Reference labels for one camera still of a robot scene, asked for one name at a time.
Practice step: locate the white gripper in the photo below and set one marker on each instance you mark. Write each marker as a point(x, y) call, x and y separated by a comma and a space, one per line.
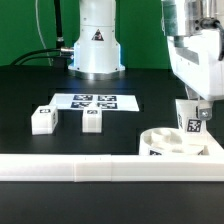
point(197, 65)

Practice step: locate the white round stool seat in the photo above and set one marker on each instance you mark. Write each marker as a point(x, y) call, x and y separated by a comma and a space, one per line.
point(166, 142)

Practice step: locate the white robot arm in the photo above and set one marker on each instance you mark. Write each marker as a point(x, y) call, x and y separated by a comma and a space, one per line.
point(96, 54)

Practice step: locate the white L-shaped fence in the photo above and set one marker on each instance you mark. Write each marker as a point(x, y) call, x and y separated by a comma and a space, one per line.
point(109, 168)

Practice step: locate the white marker sheet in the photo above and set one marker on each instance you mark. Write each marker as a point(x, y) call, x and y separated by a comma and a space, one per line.
point(65, 101)

